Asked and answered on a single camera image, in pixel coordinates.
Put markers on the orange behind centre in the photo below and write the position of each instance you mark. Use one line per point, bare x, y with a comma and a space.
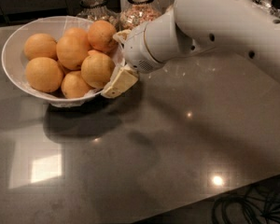
79, 33

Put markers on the glass jar far left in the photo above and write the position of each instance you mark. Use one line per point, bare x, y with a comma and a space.
96, 10

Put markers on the orange top left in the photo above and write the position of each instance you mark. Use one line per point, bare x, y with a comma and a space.
40, 45

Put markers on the orange bottom middle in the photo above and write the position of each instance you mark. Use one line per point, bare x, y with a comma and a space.
74, 86

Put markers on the orange front right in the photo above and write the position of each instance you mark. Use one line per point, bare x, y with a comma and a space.
97, 69

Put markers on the orange front left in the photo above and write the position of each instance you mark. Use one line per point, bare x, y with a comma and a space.
44, 74

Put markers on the orange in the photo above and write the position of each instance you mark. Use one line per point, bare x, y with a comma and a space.
74, 86
100, 36
44, 74
97, 69
79, 33
40, 45
71, 51

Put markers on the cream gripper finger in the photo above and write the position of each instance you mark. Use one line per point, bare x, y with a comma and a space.
121, 36
122, 79

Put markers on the glass jar of cereal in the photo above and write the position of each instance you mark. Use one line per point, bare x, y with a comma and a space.
137, 12

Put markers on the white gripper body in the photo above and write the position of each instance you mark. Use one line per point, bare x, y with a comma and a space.
136, 50

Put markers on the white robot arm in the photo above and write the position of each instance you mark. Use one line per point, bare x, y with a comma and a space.
192, 27

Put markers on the orange top right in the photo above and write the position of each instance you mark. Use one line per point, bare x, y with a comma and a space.
100, 36

